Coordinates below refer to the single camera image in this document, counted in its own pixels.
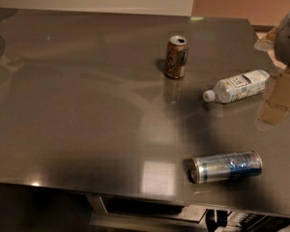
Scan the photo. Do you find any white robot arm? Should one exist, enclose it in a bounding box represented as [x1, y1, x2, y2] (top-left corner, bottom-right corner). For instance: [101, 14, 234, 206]
[254, 11, 290, 67]

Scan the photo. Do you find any brown soda can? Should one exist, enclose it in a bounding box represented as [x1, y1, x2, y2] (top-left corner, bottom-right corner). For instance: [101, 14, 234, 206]
[164, 36, 189, 79]

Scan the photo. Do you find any silver blue redbull can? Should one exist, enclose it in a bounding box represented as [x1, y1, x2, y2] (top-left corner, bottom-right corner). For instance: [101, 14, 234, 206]
[189, 151, 263, 184]

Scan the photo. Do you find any clear plastic water bottle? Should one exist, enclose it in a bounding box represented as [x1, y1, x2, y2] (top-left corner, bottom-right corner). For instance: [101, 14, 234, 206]
[203, 70, 270, 104]

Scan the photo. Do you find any under-table metal shelf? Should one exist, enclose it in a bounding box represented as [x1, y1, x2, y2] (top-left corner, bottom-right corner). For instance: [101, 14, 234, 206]
[87, 195, 290, 232]

